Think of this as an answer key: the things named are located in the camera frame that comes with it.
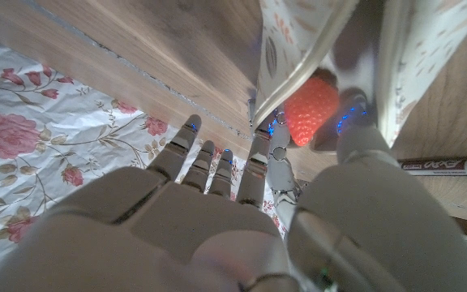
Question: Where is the red strawberry pen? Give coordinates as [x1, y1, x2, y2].
[284, 76, 341, 148]

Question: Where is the floral backdrop cloth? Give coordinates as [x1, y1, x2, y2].
[0, 34, 287, 281]

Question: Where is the cream patterned pen bag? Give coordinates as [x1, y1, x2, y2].
[249, 0, 467, 147]

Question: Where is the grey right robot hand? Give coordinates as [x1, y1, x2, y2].
[0, 92, 467, 292]

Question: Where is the red whiteboard marker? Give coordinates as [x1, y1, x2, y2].
[397, 157, 467, 178]

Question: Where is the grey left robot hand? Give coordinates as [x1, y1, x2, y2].
[266, 114, 304, 233]

